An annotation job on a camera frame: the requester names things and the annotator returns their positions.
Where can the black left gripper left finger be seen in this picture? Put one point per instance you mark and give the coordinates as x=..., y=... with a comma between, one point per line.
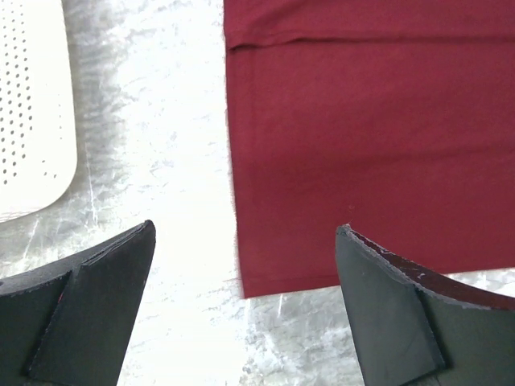
x=69, y=322

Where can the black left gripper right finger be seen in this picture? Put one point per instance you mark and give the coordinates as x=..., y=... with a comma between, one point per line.
x=413, y=326

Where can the dark red t-shirt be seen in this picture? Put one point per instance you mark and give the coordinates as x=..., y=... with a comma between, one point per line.
x=395, y=117

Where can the white perforated plastic basket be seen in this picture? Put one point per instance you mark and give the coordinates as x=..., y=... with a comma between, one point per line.
x=38, y=130

